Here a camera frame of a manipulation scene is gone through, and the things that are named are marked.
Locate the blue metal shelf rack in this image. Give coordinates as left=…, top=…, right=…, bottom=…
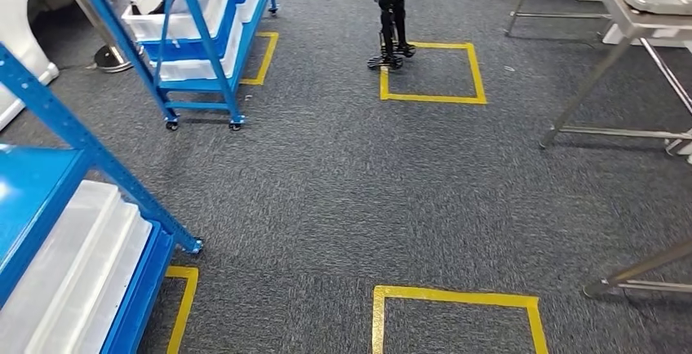
left=52, top=0, right=281, bottom=132
left=0, top=42, right=206, bottom=354

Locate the yellow floor tape outline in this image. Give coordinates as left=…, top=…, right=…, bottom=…
left=379, top=42, right=488, bottom=106
left=239, top=31, right=281, bottom=86
left=371, top=285, right=550, bottom=354

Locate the black humanoid robot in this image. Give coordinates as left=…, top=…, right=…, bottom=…
left=353, top=0, right=418, bottom=71

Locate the stainless steel side table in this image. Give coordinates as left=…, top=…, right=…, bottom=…
left=538, top=0, right=692, bottom=151

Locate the white car with red stripe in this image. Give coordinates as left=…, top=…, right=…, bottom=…
left=0, top=0, right=73, bottom=132

